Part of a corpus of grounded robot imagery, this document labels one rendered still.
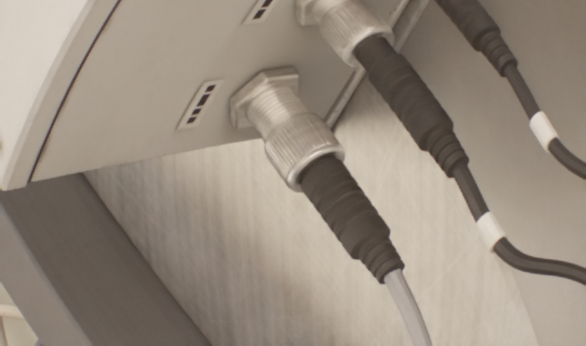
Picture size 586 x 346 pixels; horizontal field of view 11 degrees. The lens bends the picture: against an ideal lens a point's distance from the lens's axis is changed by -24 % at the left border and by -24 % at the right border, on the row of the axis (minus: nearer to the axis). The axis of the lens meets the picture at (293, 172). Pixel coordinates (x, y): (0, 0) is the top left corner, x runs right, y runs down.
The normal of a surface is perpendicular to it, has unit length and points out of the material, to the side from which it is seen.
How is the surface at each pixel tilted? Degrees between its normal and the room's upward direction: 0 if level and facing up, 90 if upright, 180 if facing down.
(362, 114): 90
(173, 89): 132
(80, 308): 40
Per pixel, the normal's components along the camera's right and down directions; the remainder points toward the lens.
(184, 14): 0.52, 0.72
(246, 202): -0.74, 0.12
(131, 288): 0.40, -0.71
